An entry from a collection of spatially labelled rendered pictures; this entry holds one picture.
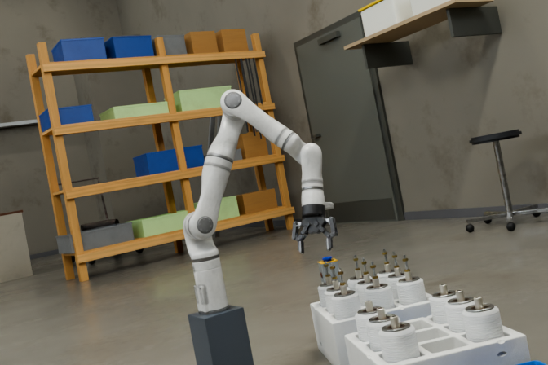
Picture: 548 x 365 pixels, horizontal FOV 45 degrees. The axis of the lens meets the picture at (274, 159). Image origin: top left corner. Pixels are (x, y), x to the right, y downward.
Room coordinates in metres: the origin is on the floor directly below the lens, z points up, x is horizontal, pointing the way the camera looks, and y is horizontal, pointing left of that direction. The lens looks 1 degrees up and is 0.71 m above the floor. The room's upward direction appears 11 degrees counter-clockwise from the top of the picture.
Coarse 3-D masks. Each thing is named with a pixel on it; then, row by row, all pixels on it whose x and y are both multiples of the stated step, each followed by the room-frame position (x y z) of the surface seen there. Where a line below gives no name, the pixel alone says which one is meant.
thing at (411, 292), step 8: (416, 280) 2.27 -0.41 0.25; (400, 288) 2.27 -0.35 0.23; (408, 288) 2.26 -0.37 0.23; (416, 288) 2.26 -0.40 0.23; (424, 288) 2.28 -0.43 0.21; (400, 296) 2.28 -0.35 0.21; (408, 296) 2.26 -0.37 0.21; (416, 296) 2.25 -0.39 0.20; (424, 296) 2.27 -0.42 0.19; (408, 304) 2.26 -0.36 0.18
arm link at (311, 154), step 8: (312, 144) 2.11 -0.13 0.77; (304, 152) 2.10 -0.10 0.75; (312, 152) 2.10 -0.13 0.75; (320, 152) 2.11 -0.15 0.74; (304, 160) 2.10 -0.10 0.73; (312, 160) 2.10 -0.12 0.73; (320, 160) 2.11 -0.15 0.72; (304, 168) 2.10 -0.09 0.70; (312, 168) 2.10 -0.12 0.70; (320, 168) 2.11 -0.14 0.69; (304, 176) 2.10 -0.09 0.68; (312, 176) 2.09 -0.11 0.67; (320, 176) 2.11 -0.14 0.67; (304, 184) 2.10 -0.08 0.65; (312, 184) 2.09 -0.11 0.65; (320, 184) 2.10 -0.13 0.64
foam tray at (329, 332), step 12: (396, 300) 2.35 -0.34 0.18; (312, 312) 2.54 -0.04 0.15; (324, 312) 2.37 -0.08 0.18; (396, 312) 2.21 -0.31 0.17; (408, 312) 2.22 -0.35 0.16; (420, 312) 2.22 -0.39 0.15; (324, 324) 2.33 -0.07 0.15; (336, 324) 2.18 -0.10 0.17; (348, 324) 2.19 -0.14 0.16; (324, 336) 2.38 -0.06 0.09; (336, 336) 2.18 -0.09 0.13; (324, 348) 2.43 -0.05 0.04; (336, 348) 2.18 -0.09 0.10; (336, 360) 2.23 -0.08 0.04; (348, 360) 2.19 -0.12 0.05
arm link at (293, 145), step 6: (288, 138) 2.13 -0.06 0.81; (294, 138) 2.14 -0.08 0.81; (288, 144) 2.13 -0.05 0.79; (294, 144) 2.14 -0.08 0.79; (300, 144) 2.17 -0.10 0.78; (288, 150) 2.14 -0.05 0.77; (294, 150) 2.16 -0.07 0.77; (300, 150) 2.17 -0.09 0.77; (294, 156) 2.17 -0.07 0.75; (300, 156) 2.14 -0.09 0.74; (300, 162) 2.17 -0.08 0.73
